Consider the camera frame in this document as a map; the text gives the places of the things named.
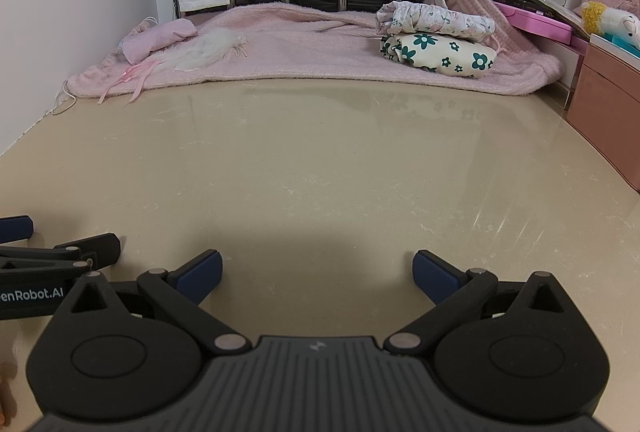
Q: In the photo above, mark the white yellow plush toy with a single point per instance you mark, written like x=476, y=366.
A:
x=617, y=21

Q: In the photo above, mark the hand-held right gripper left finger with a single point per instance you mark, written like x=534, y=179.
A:
x=202, y=274

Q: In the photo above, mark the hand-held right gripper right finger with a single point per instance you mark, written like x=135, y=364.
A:
x=434, y=278

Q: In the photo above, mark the pink-brown storage box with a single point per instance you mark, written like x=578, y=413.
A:
x=607, y=111

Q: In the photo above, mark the small pink cloth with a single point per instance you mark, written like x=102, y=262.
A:
x=157, y=39

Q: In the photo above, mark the pink fuzzy blanket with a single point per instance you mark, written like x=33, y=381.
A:
x=300, y=46

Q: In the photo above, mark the dark glossy book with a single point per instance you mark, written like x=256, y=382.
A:
x=545, y=1

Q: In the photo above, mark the folded cream green-flower garment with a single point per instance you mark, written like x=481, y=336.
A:
x=440, y=54

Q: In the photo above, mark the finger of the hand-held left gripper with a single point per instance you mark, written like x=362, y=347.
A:
x=97, y=249
x=15, y=228

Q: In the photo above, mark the folded pale floral garment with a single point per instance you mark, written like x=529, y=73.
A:
x=435, y=17

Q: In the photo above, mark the pink flat case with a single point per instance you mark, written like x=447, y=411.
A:
x=537, y=24

